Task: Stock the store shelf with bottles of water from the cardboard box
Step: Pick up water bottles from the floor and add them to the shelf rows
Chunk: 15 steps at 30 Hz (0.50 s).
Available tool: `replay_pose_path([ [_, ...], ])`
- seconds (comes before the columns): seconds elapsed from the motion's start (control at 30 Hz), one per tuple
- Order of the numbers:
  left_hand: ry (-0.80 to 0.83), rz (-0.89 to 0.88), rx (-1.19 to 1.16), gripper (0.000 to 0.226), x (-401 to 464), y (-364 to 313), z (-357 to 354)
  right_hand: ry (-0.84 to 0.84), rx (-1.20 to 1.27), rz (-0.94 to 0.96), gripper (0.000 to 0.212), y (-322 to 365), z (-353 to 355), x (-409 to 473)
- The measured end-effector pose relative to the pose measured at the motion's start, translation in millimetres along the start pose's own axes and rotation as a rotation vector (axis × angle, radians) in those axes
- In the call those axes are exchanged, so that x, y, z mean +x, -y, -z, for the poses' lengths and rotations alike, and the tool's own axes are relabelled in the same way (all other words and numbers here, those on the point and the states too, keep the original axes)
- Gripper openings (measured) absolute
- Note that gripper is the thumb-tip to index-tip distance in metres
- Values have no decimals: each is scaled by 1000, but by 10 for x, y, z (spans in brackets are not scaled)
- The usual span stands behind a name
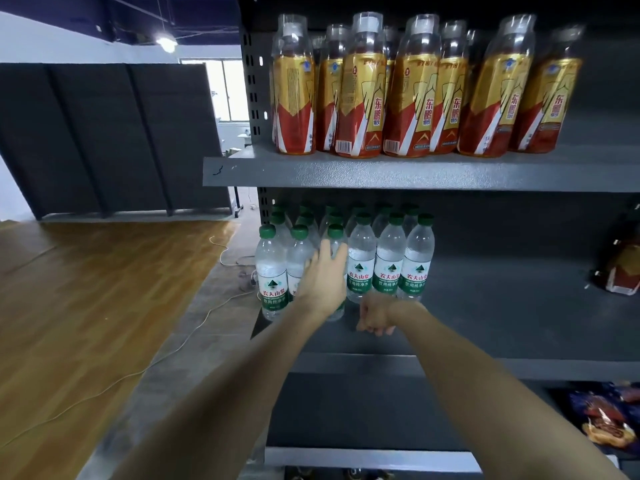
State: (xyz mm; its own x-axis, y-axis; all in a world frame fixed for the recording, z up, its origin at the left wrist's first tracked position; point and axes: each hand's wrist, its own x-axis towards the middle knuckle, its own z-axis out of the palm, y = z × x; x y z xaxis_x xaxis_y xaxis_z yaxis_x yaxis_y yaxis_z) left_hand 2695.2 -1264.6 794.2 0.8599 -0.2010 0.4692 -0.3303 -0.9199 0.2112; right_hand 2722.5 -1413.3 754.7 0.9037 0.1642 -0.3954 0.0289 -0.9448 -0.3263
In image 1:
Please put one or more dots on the person's right hand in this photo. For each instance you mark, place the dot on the person's right hand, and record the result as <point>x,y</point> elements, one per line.
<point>382,312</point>

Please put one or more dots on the person's left hand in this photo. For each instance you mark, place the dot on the person's left hand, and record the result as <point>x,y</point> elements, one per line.
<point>322,282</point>

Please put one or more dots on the row of shelved water bottles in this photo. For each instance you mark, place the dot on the row of shelved water bottles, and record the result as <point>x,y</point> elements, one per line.
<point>390,264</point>

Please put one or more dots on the clear water bottle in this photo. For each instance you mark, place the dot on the clear water bottle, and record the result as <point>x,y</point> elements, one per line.
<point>336,233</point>

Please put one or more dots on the dark grey metal shelf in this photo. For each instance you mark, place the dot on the dark grey metal shelf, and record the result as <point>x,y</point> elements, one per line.
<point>500,294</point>

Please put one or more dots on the person's left forearm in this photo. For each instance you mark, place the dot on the person's left forearm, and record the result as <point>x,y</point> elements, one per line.
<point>225,404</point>

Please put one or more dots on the person's right forearm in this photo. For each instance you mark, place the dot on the person's right forearm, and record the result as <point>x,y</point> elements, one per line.
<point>500,404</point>

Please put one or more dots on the white power strip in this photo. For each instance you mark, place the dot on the white power strip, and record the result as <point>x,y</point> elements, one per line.
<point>246,279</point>

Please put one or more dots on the white table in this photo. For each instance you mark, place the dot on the white table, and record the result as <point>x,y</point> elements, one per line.
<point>235,149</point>

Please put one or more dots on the row of gold red drink bottles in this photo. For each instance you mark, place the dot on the row of gold red drink bottles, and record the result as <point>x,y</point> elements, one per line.
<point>410,104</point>

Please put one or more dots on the pile of blue orange snack packets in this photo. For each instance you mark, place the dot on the pile of blue orange snack packets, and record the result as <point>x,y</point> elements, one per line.
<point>605,414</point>

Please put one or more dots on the group of red gold bottles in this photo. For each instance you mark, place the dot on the group of red gold bottles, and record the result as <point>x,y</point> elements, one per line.
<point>625,269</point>

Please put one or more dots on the dark grey partition panels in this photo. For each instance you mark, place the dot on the dark grey partition panels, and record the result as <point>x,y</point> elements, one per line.
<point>110,134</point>

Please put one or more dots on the hanging ceiling lamp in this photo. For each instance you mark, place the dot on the hanging ceiling lamp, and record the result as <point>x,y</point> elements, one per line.
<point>166,43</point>

